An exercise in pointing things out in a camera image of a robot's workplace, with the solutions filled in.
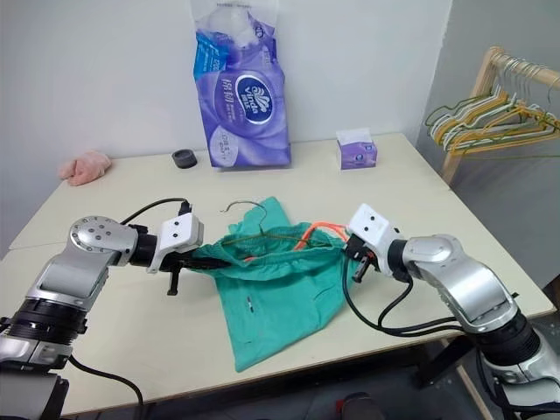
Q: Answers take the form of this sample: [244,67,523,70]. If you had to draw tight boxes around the black table leg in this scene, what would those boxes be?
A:
[410,336,478,390]

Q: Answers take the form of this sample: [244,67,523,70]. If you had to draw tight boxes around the green wire clothes hanger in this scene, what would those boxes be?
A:
[423,60,560,132]

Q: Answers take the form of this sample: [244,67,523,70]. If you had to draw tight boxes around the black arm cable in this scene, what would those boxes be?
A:
[376,275,465,333]
[118,197,193,228]
[342,257,469,338]

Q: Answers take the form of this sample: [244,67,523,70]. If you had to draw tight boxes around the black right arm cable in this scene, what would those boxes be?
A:
[376,275,465,333]
[342,257,469,338]

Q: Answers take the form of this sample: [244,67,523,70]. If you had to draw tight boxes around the black robot torso cable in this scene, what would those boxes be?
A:
[67,353,145,409]

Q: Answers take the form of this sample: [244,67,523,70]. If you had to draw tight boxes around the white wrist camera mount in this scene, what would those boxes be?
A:
[347,203,406,277]
[146,213,206,275]

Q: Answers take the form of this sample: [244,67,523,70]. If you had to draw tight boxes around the grey robot torso panel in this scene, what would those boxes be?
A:
[0,370,70,420]

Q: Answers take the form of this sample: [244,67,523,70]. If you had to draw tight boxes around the teal green shorts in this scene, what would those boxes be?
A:
[192,195,351,374]

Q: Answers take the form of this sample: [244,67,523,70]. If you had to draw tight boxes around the dark rounded shape red top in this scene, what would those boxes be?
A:
[336,392,377,420]

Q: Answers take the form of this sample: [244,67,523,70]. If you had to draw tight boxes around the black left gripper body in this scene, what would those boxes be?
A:
[160,249,199,272]

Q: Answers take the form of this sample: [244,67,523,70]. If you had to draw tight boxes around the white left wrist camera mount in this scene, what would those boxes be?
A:
[146,213,206,275]

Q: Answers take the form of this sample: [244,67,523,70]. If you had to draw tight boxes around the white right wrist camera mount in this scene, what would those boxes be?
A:
[347,203,406,277]

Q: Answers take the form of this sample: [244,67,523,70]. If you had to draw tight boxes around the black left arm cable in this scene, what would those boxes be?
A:
[118,197,193,228]

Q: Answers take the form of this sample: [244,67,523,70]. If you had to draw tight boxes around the large purple-blue tissue pack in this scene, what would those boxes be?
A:
[191,0,293,170]

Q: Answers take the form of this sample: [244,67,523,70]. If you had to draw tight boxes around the white wire clothes hanger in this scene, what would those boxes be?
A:
[430,65,560,148]

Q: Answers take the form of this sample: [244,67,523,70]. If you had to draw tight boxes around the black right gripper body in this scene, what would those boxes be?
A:
[347,234,382,266]

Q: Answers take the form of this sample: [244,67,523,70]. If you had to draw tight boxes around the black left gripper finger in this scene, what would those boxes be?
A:
[166,267,183,296]
[188,256,234,271]

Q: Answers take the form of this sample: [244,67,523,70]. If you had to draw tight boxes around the pink crumpled cloth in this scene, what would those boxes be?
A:
[58,150,113,187]

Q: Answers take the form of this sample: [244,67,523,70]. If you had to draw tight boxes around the dark grey round ring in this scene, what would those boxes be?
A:
[171,149,198,170]

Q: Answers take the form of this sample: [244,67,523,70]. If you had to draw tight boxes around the thin wire clothes hanger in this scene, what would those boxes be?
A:
[220,199,347,253]

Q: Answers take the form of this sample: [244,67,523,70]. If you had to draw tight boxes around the small purple tissue box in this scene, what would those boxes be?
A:
[335,126,378,171]

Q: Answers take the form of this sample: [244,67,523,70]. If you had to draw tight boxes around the yellow wire clothes hanger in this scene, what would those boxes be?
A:
[441,65,560,155]

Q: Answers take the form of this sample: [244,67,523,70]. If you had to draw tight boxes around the wooden clothes rack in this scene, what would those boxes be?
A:
[440,45,560,185]

